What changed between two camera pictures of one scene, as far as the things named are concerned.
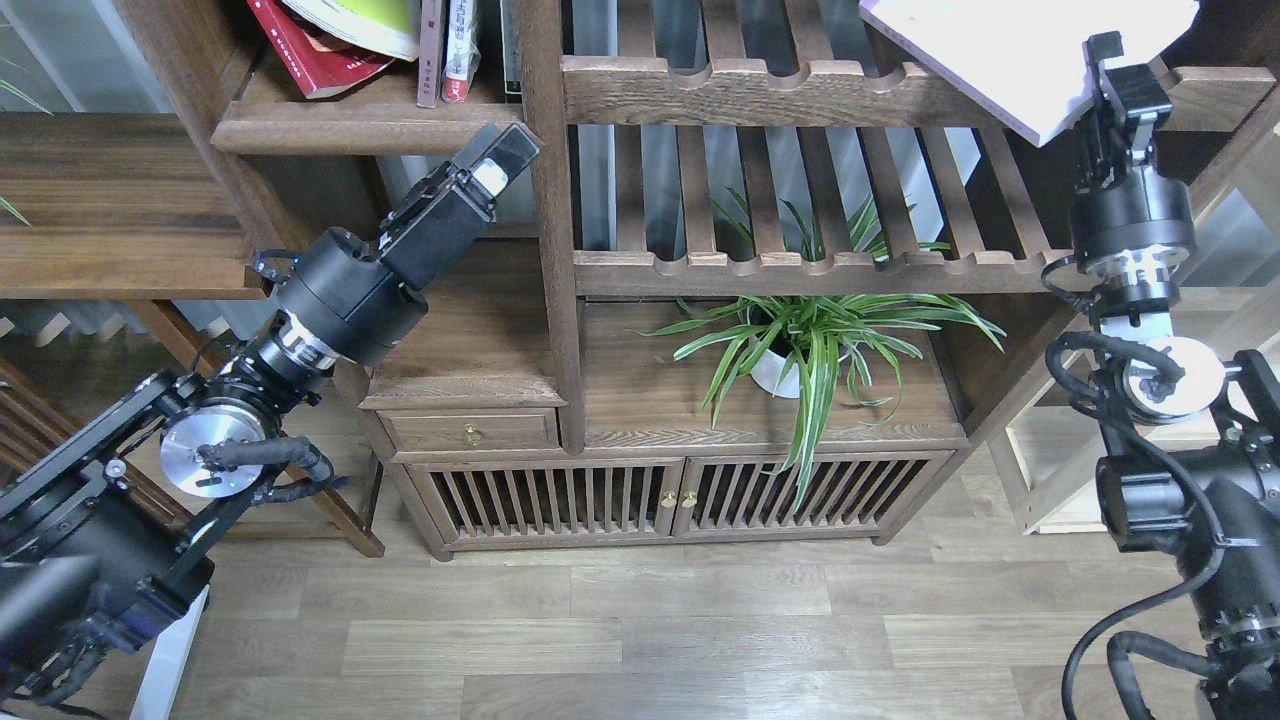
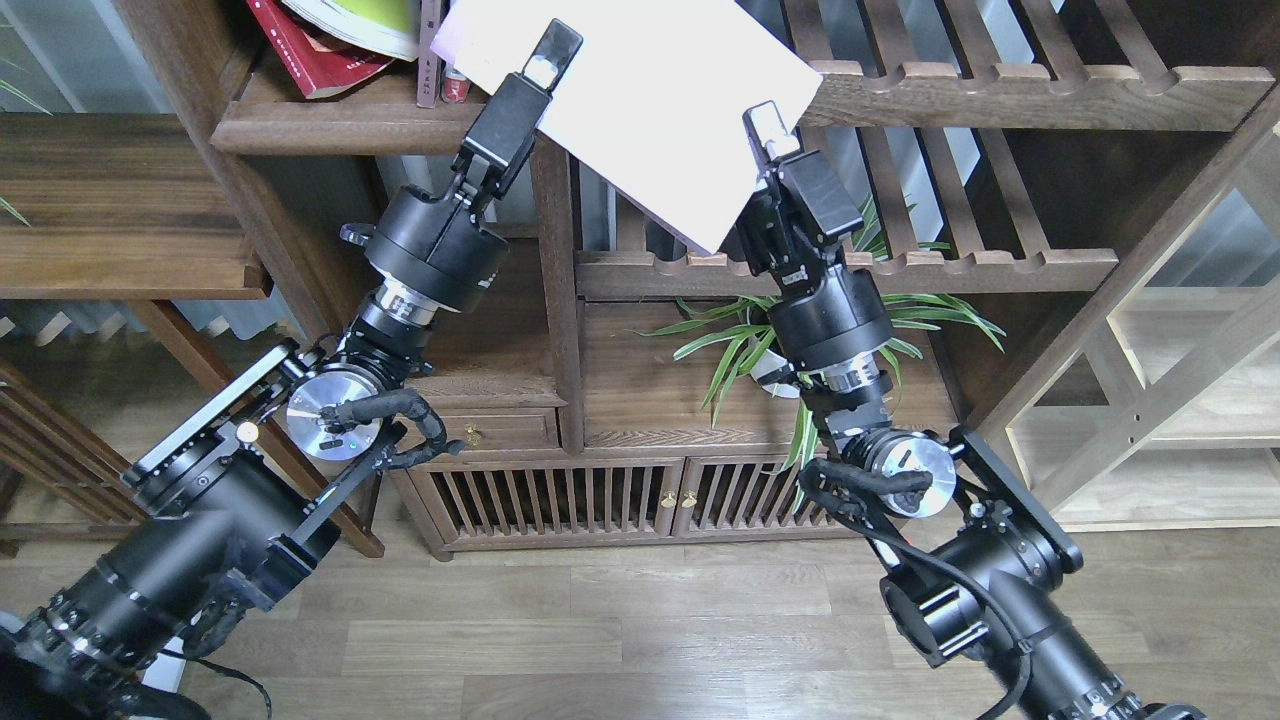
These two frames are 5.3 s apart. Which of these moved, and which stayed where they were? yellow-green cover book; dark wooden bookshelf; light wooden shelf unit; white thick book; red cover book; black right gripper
Moved: black right gripper; white thick book
Stayed: yellow-green cover book; red cover book; light wooden shelf unit; dark wooden bookshelf
